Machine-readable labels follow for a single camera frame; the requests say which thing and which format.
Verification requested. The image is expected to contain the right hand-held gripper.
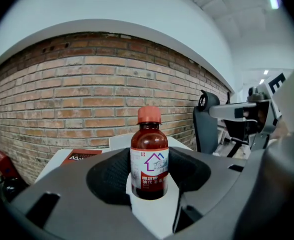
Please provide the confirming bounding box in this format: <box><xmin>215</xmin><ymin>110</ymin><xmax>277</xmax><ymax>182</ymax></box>
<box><xmin>208</xmin><ymin>72</ymin><xmax>288</xmax><ymax>152</ymax></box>

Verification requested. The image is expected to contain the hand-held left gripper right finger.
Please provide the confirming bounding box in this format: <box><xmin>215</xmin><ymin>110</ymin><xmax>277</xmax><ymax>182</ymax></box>
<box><xmin>166</xmin><ymin>146</ymin><xmax>247</xmax><ymax>240</ymax></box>

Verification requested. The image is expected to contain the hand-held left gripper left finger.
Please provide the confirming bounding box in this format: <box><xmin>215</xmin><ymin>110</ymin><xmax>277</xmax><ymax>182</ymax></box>
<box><xmin>10</xmin><ymin>147</ymin><xmax>160</xmax><ymax>240</ymax></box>

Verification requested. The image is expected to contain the brown bottle with orange cap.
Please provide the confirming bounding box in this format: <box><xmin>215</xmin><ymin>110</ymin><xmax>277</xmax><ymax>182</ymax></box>
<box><xmin>130</xmin><ymin>105</ymin><xmax>170</xmax><ymax>201</ymax></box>

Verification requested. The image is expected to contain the red box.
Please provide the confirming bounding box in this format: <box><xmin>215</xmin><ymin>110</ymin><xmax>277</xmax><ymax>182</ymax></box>
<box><xmin>0</xmin><ymin>149</ymin><xmax>20</xmax><ymax>180</ymax></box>

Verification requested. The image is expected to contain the black office chair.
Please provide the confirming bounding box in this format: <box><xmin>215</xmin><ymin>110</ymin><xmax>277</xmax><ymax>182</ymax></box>
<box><xmin>192</xmin><ymin>89</ymin><xmax>251</xmax><ymax>159</ymax></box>

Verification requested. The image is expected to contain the red book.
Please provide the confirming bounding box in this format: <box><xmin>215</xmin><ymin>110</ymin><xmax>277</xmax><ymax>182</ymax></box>
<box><xmin>61</xmin><ymin>148</ymin><xmax>103</xmax><ymax>165</ymax></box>

